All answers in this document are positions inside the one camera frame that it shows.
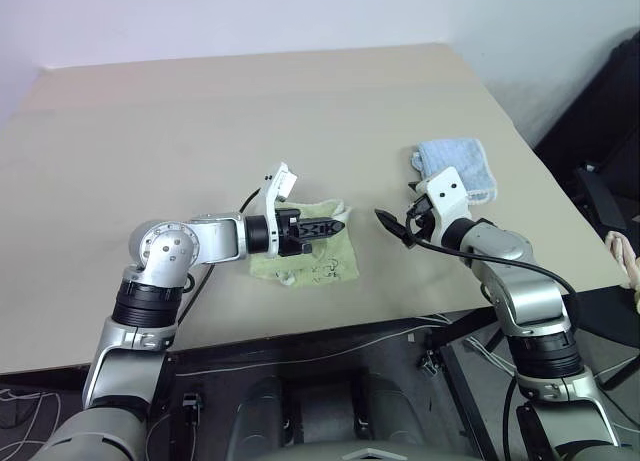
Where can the small black clamp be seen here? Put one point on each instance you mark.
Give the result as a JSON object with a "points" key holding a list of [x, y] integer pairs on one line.
{"points": [[430, 362], [191, 402]]}

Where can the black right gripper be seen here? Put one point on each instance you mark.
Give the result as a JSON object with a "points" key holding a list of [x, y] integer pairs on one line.
{"points": [[422, 220]]}

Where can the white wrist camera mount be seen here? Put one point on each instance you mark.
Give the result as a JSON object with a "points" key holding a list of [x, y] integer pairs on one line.
{"points": [[450, 196], [272, 201]]}

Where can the grey robot torso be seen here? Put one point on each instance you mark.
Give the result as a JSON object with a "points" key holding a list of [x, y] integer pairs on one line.
{"points": [[370, 455]]}

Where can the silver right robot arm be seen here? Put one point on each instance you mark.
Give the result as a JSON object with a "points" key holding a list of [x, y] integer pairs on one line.
{"points": [[525, 291]]}

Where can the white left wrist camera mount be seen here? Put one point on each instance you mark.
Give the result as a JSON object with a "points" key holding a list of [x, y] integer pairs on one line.
{"points": [[272, 201]]}

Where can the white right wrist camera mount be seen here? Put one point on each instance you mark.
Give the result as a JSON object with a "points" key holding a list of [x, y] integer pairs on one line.
{"points": [[450, 196]]}

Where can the black chair armrest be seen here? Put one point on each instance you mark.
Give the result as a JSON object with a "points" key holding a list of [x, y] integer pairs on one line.
{"points": [[600, 196]]}

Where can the folded light blue towel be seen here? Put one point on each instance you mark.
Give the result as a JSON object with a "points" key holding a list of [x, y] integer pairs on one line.
{"points": [[465, 161]]}

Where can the black office chair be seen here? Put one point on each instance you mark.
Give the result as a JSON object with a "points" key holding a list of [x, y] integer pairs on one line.
{"points": [[600, 131]]}

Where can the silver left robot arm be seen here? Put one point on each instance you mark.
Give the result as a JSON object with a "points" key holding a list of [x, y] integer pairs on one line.
{"points": [[170, 251]]}

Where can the beige knotted cloth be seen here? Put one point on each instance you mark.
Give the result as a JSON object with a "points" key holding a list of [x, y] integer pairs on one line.
{"points": [[622, 251]]}

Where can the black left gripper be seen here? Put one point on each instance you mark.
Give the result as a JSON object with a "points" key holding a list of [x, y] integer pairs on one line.
{"points": [[287, 231]]}

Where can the light green cloth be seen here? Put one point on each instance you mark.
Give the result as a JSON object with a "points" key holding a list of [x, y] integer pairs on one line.
{"points": [[330, 261]]}

